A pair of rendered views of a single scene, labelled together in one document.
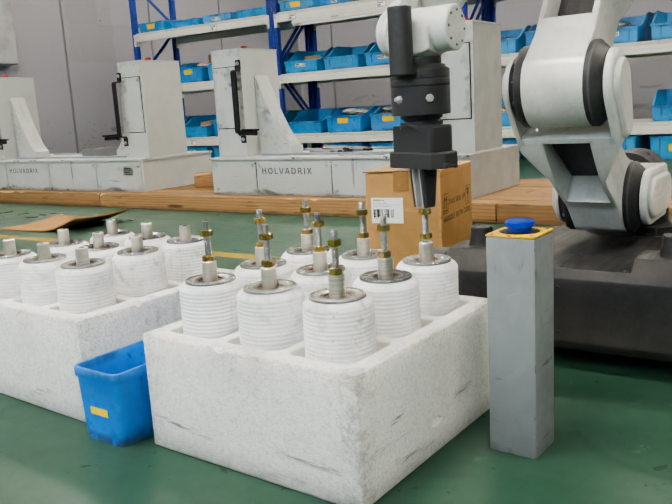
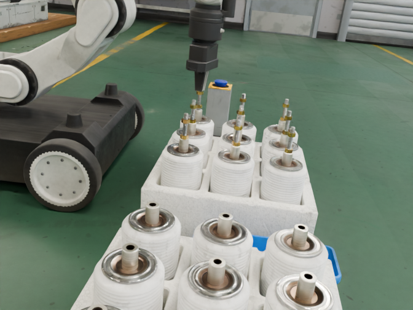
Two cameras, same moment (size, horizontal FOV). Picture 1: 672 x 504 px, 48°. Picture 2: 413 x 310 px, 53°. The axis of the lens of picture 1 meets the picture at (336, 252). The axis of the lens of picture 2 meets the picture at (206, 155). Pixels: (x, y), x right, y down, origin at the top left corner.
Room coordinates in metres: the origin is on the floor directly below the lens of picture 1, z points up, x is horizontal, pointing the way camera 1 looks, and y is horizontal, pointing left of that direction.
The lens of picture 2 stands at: (1.72, 0.83, 0.62)
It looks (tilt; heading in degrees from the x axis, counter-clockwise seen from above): 23 degrees down; 238
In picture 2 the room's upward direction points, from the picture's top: 6 degrees clockwise
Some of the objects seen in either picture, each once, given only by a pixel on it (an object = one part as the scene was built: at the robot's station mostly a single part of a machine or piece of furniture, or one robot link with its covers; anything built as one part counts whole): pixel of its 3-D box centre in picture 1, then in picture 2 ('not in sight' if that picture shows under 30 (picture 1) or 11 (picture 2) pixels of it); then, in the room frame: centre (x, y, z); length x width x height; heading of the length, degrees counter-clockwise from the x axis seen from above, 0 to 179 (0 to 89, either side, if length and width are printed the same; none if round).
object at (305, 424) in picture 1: (327, 370); (229, 195); (1.12, 0.02, 0.09); 0.39 x 0.39 x 0.18; 53
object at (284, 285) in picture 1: (269, 287); (283, 145); (1.03, 0.10, 0.25); 0.08 x 0.08 x 0.01
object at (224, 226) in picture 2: (137, 244); (224, 224); (1.38, 0.37, 0.26); 0.02 x 0.02 x 0.03
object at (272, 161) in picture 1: (355, 113); not in sight; (3.71, -0.13, 0.45); 1.45 x 0.57 x 0.74; 55
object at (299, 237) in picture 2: (82, 256); (299, 236); (1.29, 0.44, 0.26); 0.02 x 0.02 x 0.03
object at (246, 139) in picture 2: (320, 270); (236, 139); (1.12, 0.02, 0.25); 0.08 x 0.08 x 0.01
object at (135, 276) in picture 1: (143, 298); (217, 277); (1.38, 0.37, 0.16); 0.10 x 0.10 x 0.18
